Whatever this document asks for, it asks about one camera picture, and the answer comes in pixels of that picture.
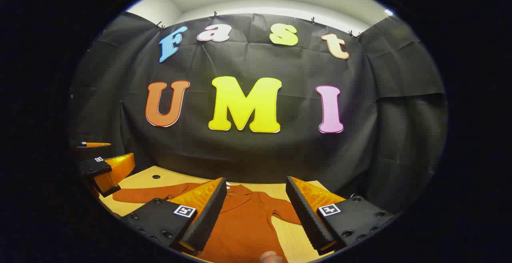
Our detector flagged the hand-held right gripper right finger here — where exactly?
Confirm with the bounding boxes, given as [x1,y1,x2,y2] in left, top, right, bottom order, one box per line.
[286,176,395,255]

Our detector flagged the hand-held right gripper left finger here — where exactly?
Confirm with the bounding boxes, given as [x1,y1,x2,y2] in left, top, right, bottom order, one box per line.
[120,177,228,255]

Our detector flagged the orange knit cardigan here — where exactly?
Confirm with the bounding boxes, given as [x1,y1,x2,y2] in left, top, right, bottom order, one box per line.
[112,182,302,263]

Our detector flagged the black backdrop cloth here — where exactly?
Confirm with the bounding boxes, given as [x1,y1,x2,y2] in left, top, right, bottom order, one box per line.
[69,11,448,215]

